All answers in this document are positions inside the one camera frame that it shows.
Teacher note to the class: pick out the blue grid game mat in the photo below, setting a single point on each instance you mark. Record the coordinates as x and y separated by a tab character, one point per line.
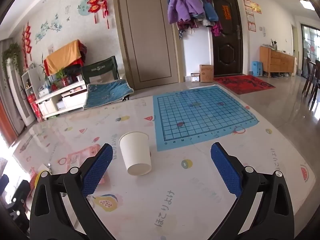
200	115

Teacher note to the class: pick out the cardboard box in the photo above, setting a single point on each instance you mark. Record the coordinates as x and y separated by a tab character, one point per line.
206	73

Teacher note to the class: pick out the blue jacket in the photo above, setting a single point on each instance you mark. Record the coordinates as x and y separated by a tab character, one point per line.
210	10

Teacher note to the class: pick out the blue plastic stool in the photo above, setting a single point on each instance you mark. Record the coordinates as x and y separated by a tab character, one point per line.
257	68

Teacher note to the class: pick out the beige room door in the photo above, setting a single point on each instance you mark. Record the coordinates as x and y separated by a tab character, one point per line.
147	30

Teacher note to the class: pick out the purple jacket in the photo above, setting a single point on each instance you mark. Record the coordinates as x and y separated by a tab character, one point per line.
180	5

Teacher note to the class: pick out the yellow-covered television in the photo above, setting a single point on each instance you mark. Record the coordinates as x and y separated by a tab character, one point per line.
63	57

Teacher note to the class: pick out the red gift boxes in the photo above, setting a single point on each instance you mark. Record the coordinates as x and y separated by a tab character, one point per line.
35	105

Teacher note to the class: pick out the magenta jacket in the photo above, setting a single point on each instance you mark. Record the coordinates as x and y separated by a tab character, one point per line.
216	28

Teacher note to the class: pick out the dark wooden dining chair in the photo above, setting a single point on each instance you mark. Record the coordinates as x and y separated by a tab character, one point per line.
311	77

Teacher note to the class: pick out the tall bamboo plant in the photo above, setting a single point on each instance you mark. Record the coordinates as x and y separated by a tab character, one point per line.
43	67

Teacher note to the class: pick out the blue quilted cushion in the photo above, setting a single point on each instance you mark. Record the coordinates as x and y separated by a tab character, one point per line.
107	92

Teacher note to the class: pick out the dark red garment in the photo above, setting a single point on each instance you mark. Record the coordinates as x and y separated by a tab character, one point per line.
190	25

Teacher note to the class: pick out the green folding chair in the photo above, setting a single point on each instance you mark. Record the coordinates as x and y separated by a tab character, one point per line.
100	67

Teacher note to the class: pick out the kettle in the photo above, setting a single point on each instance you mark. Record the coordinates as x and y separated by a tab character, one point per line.
275	44

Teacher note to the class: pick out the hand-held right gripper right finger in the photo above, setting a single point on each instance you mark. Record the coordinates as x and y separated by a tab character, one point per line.
226	170

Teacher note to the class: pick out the red door sign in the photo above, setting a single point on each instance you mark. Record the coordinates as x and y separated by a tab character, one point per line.
226	12

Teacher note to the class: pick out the ceiling light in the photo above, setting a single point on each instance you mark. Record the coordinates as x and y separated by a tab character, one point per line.
307	3

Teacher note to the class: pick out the potted plant in red pot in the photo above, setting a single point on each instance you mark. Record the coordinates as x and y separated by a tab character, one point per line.
61	76

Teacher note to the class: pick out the flower branch wall decal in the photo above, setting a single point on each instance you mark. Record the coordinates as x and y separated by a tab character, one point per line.
47	27

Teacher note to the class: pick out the dark brown entrance door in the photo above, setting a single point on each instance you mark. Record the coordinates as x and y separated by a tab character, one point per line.
225	42

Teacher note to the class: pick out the white television stand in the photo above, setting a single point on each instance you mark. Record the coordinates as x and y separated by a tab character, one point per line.
57	97

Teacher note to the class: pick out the white paper cup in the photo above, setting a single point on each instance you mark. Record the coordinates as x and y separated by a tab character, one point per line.
136	152

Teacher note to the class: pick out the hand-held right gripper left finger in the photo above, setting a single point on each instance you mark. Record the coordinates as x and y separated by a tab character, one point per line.
98	170

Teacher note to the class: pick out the wall calendar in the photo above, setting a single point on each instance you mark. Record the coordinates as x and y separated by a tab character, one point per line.
250	12

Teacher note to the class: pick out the glass sliding door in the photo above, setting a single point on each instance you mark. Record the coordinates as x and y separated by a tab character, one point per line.
311	42

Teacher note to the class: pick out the small printed box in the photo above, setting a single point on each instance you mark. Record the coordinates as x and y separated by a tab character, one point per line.
195	77

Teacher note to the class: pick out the wooden cabinet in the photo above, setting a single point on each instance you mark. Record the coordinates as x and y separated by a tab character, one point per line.
277	61

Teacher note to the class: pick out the red doormat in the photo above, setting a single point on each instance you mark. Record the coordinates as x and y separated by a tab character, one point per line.
245	83

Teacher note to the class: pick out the pink printed packet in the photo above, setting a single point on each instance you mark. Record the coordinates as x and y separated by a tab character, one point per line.
80	156

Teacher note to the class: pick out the orange curtain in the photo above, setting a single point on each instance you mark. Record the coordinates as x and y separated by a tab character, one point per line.
5	120

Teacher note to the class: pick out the hanging green plant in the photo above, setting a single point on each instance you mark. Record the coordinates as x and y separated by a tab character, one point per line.
11	55

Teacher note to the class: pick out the white floor air conditioner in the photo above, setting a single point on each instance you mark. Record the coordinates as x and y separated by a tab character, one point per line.
15	92

